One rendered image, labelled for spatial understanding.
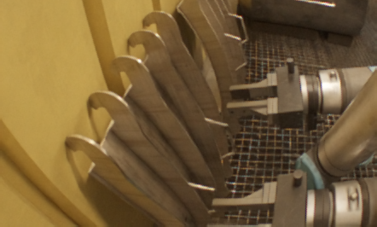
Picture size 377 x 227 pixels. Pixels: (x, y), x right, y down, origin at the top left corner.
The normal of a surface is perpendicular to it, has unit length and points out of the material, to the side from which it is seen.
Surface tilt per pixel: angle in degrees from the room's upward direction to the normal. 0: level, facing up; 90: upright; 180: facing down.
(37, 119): 90
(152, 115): 90
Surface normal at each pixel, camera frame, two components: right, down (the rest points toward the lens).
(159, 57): -0.21, 0.69
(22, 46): 0.97, 0.08
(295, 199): -0.32, -0.72
